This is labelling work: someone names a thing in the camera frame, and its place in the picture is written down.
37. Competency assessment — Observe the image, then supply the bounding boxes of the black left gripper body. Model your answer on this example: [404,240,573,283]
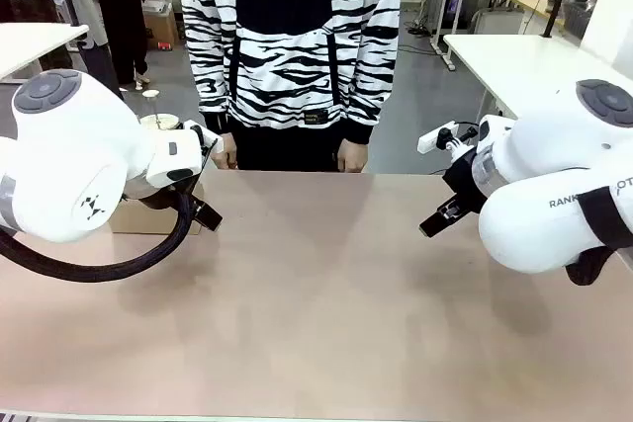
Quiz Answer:
[123,178,199,213]

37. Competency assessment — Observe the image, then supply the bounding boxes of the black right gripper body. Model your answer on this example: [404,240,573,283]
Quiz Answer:
[442,147,489,213]

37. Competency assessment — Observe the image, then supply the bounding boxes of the person's left forearm zebra sleeve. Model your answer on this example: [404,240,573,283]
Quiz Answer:
[343,31,403,145]

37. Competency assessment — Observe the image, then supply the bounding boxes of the person's right forearm zebra sleeve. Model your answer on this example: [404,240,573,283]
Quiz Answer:
[183,21,232,136]

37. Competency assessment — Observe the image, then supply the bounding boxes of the brown cardboard cup carrier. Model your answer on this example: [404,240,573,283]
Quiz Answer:
[109,183,205,236]

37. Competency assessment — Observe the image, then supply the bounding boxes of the small white cup with lid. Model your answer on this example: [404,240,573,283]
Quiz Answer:
[139,114,182,132]

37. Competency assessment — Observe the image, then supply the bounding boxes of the person's right hand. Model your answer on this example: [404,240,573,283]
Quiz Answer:
[211,132,240,171]

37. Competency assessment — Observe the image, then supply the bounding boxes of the person's left hand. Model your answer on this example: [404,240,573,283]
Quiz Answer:
[337,139,370,175]

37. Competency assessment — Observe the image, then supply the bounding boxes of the long white work table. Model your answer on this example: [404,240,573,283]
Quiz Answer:
[443,34,633,122]

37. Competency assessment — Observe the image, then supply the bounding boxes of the brown cardboard box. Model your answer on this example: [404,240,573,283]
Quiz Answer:
[142,9,180,47]

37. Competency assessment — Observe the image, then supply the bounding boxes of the person in zebra striped hoodie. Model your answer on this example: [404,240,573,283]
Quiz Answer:
[176,0,404,174]

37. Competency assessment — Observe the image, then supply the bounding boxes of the bystander blue top black trousers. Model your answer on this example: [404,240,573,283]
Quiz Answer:
[83,0,172,90]

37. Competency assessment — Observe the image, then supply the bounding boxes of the small white side table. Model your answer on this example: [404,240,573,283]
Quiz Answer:
[0,21,90,83]

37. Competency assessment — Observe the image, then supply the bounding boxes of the white wrist camera with mount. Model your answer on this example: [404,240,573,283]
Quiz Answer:
[416,120,480,156]

